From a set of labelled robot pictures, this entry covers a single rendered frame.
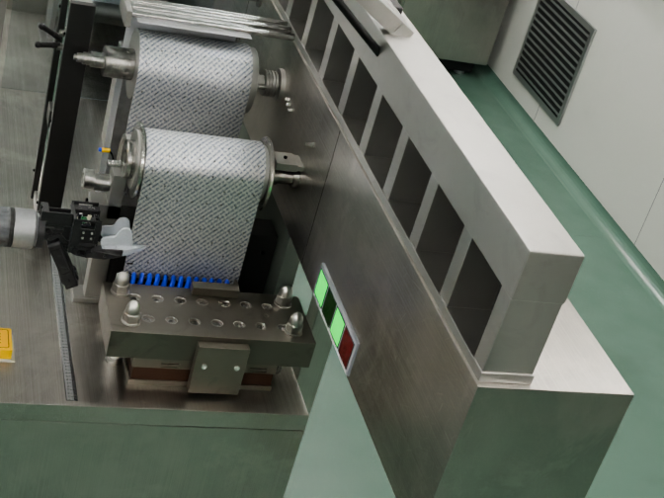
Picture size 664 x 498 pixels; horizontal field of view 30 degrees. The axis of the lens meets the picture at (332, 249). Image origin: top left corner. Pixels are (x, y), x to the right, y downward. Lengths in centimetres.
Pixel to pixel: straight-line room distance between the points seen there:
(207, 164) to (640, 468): 235
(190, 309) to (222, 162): 29
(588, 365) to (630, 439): 259
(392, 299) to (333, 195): 37
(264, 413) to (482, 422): 76
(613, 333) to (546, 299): 333
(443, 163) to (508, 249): 26
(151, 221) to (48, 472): 51
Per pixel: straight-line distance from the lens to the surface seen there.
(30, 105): 335
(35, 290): 261
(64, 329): 251
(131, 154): 238
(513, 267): 164
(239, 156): 241
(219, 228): 245
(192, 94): 257
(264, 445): 247
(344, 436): 391
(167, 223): 243
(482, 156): 182
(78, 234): 238
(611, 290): 528
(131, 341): 233
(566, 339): 188
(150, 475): 247
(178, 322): 237
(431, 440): 183
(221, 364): 237
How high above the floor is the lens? 237
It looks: 29 degrees down
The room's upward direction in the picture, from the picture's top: 17 degrees clockwise
